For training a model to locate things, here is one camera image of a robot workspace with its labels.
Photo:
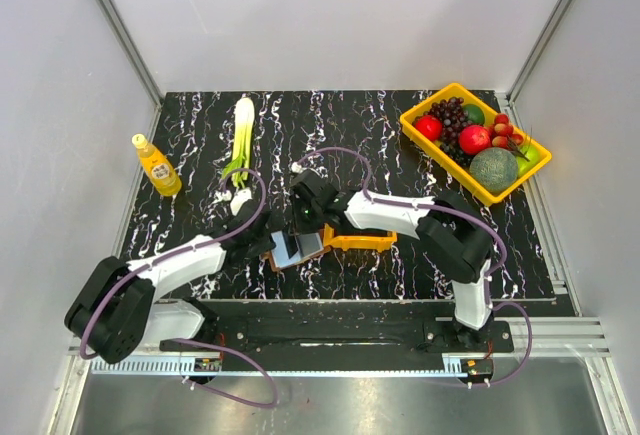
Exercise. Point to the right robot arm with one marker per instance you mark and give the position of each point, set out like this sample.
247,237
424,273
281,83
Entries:
455,240

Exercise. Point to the red pomegranate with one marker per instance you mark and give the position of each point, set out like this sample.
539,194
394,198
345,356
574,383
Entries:
474,139

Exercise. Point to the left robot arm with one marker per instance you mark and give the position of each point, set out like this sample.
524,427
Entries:
116,310

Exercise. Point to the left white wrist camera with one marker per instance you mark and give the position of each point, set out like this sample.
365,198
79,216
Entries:
237,200

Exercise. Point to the brown leather card holder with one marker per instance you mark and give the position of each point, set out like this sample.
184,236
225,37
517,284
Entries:
310,247

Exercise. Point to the small orange plastic bin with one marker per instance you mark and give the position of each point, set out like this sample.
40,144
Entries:
359,240

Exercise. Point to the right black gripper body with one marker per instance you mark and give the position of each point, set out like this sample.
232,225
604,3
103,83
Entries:
306,218

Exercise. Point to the green apple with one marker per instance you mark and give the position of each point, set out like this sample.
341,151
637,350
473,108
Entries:
529,156

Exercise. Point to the dark green avocado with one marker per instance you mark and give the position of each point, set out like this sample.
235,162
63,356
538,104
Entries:
474,114

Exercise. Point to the yellow juice bottle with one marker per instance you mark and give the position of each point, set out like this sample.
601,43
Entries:
157,167

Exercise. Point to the dark purple grape bunch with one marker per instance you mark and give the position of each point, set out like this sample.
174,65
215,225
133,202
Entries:
450,113

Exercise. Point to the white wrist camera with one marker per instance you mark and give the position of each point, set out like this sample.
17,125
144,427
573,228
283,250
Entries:
297,168
237,200

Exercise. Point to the red lychee cluster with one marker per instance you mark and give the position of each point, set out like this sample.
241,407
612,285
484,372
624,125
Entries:
503,134

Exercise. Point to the green netted melon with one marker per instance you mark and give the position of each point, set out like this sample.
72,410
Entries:
495,169

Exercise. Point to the striped edge credit card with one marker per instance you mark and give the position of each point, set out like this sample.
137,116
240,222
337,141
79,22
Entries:
291,244

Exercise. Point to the red apple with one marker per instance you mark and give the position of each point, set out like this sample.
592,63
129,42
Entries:
429,126

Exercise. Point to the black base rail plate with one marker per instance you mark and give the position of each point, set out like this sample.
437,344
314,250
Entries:
423,325

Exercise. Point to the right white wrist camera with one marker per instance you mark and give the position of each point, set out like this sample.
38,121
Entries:
297,168

